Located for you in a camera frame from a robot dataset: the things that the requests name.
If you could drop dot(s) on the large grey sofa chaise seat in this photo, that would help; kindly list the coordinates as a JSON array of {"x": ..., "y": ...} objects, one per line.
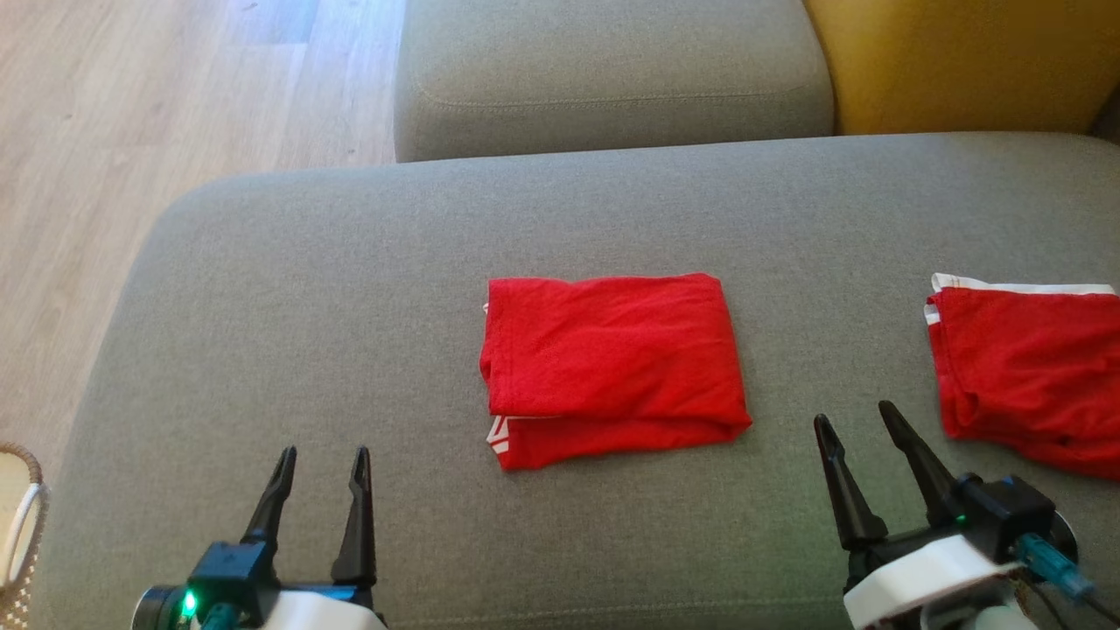
[{"x": 350, "y": 350}]

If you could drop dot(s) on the grey sofa seat cushion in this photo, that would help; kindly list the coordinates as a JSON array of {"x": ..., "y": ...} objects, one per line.
[{"x": 612, "y": 79}]

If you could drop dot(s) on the red and white T-shirt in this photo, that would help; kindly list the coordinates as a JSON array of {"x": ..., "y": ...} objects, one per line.
[{"x": 612, "y": 359}]

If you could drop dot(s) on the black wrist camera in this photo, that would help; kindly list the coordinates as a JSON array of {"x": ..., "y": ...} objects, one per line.
[
  {"x": 232, "y": 577},
  {"x": 1006, "y": 516}
]

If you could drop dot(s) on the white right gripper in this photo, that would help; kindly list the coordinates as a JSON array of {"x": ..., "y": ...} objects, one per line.
[{"x": 919, "y": 577}]

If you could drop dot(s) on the wicker laundry basket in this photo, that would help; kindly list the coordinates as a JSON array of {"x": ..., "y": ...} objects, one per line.
[{"x": 22, "y": 525}]

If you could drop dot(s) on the yellow sofa back cushion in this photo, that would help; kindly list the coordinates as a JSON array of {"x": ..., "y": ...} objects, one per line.
[{"x": 962, "y": 61}]

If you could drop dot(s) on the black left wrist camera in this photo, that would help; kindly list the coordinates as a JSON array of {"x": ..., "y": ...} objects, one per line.
[{"x": 232, "y": 577}]

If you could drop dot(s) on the red shorts with white stripe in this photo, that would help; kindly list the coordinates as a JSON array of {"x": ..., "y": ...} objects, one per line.
[{"x": 1032, "y": 376}]

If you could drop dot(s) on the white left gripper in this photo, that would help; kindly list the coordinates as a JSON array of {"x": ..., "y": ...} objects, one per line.
[{"x": 332, "y": 612}]

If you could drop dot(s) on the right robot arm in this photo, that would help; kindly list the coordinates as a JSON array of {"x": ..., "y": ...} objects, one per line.
[{"x": 1002, "y": 619}]

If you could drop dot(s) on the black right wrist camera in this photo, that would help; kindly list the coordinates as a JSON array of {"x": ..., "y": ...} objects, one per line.
[{"x": 1006, "y": 516}]

